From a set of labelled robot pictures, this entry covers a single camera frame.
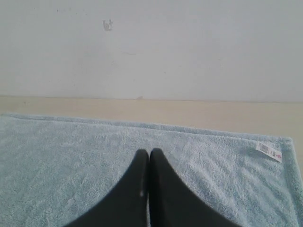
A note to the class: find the light blue fluffy towel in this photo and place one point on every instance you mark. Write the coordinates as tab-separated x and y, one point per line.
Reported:
53	169

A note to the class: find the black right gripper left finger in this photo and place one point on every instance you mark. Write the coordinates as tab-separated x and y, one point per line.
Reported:
126	204

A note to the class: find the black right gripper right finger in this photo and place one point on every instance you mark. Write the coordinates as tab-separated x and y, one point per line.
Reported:
172	203

